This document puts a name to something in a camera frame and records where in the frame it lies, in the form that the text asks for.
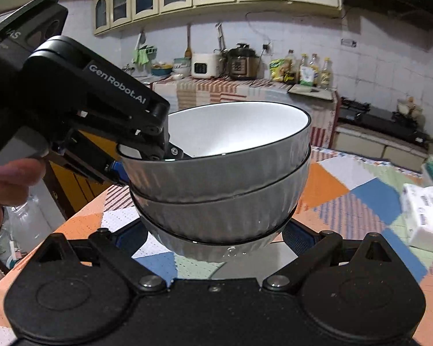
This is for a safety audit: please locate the clear plastic bottle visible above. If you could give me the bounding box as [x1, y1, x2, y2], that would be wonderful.
[0, 184, 66, 271]

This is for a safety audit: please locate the green snack packet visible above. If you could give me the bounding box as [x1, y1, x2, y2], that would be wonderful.
[269, 59, 293, 83]

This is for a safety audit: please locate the cream base cabinet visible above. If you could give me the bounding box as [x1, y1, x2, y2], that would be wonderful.
[332, 123, 433, 170]

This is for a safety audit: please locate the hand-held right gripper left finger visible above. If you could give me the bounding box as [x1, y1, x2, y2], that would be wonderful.
[34, 220, 167, 294]

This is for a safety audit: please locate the black gas stove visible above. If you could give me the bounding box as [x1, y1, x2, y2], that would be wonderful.
[337, 97, 432, 145]

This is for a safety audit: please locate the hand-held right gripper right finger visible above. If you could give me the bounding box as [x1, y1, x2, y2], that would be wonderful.
[262, 220, 397, 294]

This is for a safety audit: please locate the grey ribbed bowl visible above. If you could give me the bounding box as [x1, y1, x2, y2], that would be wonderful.
[140, 213, 294, 264]
[116, 101, 312, 204]
[130, 148, 311, 244]

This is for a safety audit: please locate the yellow wooden cabinet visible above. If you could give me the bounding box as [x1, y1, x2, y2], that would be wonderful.
[45, 130, 120, 217]

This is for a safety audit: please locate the steel pressure cooker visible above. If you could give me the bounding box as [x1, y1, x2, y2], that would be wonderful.
[227, 43, 260, 80]

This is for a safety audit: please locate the white and blue bowl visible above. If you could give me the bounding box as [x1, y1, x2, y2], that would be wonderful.
[173, 58, 192, 76]

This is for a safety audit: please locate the white rice cooker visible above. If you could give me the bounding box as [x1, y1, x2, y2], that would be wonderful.
[191, 52, 222, 79]

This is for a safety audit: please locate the green cloth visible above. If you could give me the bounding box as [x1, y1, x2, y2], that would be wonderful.
[132, 45, 157, 66]

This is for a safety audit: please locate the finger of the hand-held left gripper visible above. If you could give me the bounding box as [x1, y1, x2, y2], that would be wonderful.
[51, 130, 130, 188]
[115, 115, 195, 162]

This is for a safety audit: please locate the cooking oil bottle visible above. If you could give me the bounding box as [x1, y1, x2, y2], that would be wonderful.
[319, 57, 333, 88]
[299, 53, 317, 86]
[285, 50, 298, 84]

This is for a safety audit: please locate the pale teapot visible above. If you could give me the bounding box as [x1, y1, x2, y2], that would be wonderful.
[397, 95, 420, 120]

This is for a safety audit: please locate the person's left hand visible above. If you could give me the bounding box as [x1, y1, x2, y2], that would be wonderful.
[0, 158, 47, 233]

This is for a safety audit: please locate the white tissue pack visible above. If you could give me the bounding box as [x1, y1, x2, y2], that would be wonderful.
[399, 183, 433, 255]

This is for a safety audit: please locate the pale cutting board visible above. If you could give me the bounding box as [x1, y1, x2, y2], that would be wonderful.
[288, 84, 335, 100]

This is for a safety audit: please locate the patchwork tablecloth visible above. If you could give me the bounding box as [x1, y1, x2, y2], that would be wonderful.
[0, 144, 433, 346]

